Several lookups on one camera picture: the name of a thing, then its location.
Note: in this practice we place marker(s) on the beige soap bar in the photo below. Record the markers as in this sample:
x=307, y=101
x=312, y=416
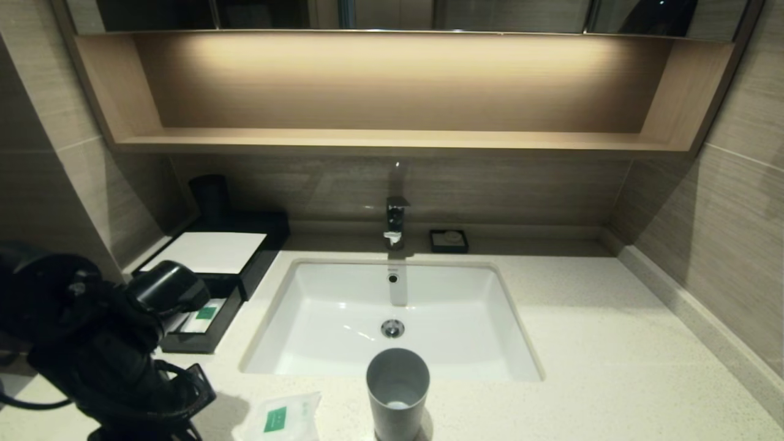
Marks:
x=453, y=236

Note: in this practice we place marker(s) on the white ceramic sink basin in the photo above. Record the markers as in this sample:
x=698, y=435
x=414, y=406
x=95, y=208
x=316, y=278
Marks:
x=331, y=331

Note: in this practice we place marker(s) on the mirror cabinet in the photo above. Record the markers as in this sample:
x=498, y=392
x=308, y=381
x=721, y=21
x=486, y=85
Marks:
x=490, y=15

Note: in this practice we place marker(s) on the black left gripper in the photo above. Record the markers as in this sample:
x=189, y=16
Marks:
x=159, y=410

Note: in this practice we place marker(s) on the black cylindrical cup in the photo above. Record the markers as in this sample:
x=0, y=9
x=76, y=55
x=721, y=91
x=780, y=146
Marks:
x=210, y=196

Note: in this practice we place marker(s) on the wooden wall shelf niche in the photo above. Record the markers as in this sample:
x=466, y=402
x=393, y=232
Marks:
x=392, y=141

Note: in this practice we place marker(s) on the small white packet green label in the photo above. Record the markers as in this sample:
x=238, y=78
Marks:
x=207, y=315

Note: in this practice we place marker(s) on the black soap dish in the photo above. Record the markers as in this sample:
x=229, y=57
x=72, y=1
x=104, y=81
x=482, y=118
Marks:
x=436, y=245

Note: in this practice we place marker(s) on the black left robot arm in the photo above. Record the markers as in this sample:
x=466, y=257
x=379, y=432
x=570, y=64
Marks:
x=79, y=318

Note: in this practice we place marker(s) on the black tray box white lid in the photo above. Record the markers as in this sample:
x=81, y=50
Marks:
x=214, y=251

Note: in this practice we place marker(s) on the black box drawer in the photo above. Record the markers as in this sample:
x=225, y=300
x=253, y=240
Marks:
x=202, y=344

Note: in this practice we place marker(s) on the square white sachet green label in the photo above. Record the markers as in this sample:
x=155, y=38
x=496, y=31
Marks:
x=275, y=419

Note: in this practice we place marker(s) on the grey tumbler cup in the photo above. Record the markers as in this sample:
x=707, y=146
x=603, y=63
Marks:
x=398, y=380

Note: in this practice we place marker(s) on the chrome sink faucet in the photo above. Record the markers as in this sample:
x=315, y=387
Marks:
x=396, y=220

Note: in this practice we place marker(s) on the chrome sink drain stopper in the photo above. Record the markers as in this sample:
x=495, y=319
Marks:
x=392, y=328

